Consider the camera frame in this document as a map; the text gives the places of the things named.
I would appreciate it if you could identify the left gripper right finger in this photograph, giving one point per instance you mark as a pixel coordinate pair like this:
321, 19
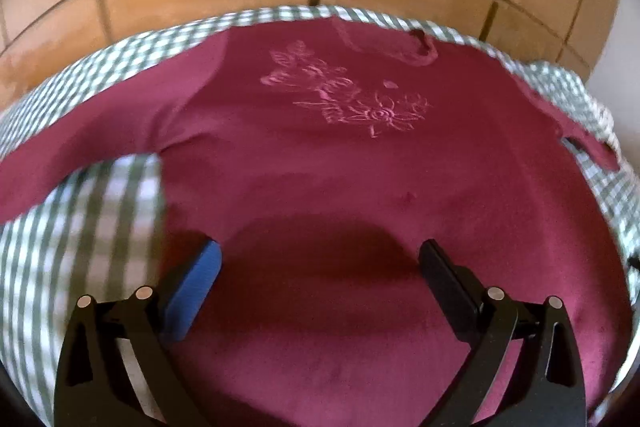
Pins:
523, 367

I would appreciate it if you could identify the maroon embroidered sweater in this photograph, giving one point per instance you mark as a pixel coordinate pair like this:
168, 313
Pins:
320, 155

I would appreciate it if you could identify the green white checkered bedspread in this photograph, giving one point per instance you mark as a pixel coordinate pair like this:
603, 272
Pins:
94, 233

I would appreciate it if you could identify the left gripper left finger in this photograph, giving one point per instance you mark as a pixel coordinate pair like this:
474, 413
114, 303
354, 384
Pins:
115, 368

